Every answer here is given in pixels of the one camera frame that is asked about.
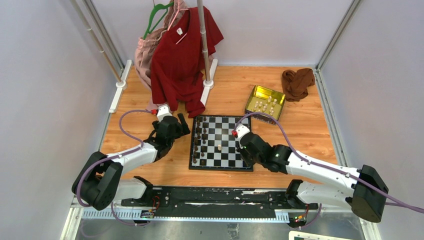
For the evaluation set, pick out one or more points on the white rack base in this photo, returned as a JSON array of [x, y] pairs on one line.
[[208, 83]]

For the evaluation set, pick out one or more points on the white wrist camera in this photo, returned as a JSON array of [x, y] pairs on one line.
[[242, 130], [163, 111]]

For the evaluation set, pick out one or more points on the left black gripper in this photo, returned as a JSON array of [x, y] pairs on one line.
[[182, 129]]

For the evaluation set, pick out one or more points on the green clothes hanger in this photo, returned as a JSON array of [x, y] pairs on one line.
[[154, 21]]

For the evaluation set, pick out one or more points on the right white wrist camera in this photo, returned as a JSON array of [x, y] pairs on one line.
[[242, 130]]

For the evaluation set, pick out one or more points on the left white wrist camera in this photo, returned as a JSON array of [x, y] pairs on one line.
[[163, 111]]

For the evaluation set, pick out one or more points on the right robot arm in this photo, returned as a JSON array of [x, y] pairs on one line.
[[360, 190]]

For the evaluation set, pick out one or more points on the brown crumpled cloth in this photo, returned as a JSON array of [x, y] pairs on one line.
[[295, 84]]

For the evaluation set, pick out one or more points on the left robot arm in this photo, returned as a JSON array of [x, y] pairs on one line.
[[99, 182]]

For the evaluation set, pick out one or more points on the red t-shirt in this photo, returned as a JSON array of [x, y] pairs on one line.
[[177, 64]]

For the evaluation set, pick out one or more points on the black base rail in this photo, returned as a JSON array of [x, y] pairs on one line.
[[217, 202]]

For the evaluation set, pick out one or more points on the black white chessboard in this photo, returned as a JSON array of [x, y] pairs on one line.
[[213, 146]]

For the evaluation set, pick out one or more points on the gold metal tin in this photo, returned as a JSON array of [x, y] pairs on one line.
[[265, 100]]

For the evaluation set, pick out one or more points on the metal clothes rack pole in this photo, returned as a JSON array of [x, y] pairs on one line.
[[203, 33]]

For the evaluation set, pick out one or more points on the pink garment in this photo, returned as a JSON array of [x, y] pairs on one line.
[[147, 45]]

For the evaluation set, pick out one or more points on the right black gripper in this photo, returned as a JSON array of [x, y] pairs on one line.
[[242, 151]]

